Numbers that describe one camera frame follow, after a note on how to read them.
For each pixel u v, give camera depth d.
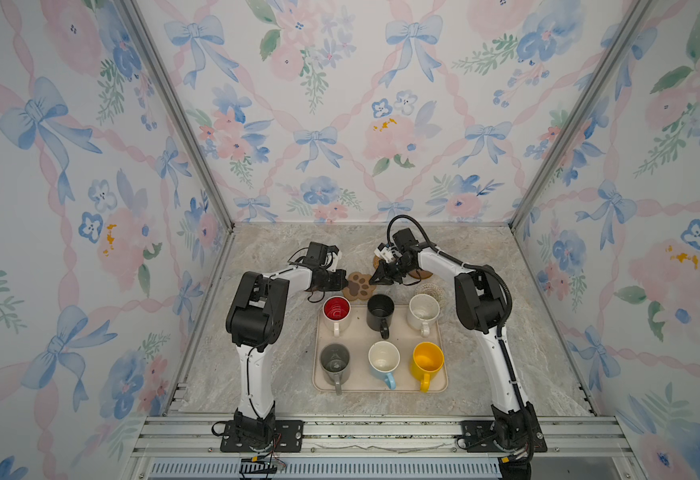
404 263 0.92
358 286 1.01
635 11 0.69
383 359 0.85
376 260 1.05
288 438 0.74
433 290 1.00
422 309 0.93
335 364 0.83
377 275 1.00
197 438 0.75
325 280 0.88
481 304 0.64
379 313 0.92
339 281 0.90
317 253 0.84
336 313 0.93
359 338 0.91
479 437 0.74
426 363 0.85
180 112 0.86
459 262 0.69
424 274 0.81
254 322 0.54
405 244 0.90
